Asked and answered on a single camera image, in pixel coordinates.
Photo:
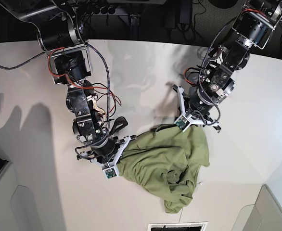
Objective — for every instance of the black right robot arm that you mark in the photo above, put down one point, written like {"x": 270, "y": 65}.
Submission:
{"x": 92, "y": 124}

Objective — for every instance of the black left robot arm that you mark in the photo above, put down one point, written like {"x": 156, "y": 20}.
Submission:
{"x": 254, "y": 27}

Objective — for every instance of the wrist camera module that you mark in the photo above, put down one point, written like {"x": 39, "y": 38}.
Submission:
{"x": 111, "y": 172}
{"x": 182, "y": 123}

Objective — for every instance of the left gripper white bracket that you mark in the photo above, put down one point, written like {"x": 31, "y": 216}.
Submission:
{"x": 194, "y": 116}

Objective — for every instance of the green t-shirt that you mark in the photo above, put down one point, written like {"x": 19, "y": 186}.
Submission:
{"x": 166, "y": 162}

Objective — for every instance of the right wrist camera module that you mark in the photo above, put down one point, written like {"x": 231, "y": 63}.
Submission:
{"x": 111, "y": 172}

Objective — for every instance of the black box under table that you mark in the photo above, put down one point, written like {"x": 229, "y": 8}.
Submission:
{"x": 177, "y": 12}

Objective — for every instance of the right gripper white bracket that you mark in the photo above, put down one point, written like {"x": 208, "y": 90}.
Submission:
{"x": 105, "y": 154}

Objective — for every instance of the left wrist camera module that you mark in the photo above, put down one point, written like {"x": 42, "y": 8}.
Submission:
{"x": 182, "y": 123}

